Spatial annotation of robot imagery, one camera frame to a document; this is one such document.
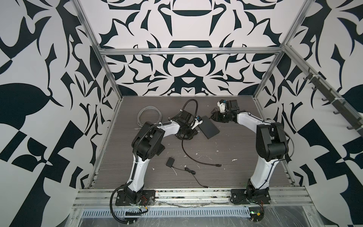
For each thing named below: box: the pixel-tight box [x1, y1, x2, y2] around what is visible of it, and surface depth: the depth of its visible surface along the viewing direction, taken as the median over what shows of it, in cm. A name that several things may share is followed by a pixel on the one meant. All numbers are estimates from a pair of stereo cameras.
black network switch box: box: [198, 115, 220, 140], surface depth 102 cm
